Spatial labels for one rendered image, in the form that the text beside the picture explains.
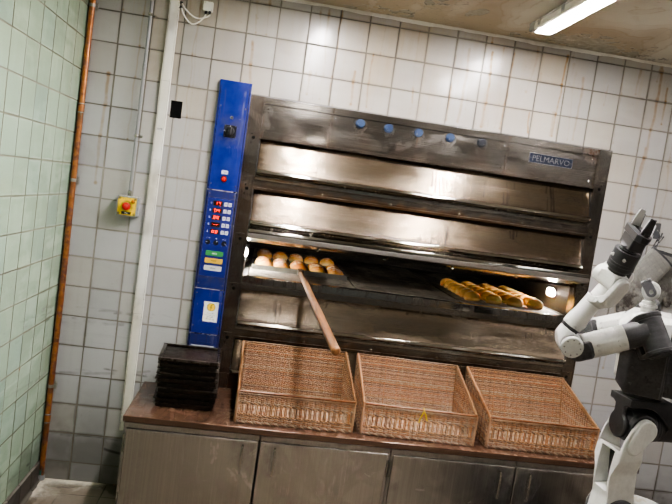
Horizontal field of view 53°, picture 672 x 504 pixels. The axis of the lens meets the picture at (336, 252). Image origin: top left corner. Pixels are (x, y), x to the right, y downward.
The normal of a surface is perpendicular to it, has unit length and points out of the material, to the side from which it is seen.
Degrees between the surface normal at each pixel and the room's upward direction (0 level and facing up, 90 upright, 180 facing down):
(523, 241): 68
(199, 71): 90
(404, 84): 90
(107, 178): 90
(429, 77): 90
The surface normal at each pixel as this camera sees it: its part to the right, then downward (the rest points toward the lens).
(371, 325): 0.14, -0.25
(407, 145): 0.10, 0.10
